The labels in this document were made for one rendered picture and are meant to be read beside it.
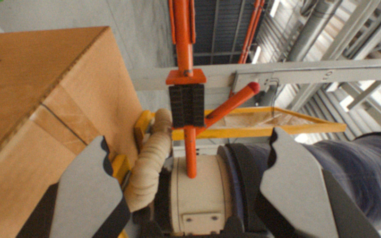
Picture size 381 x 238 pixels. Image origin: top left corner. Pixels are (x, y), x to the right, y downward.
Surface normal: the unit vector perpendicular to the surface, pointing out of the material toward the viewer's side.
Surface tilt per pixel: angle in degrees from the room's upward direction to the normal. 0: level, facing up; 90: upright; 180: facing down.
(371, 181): 103
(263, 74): 90
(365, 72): 90
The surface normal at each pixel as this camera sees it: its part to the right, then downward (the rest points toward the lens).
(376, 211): -0.20, 0.18
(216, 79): 0.04, 0.78
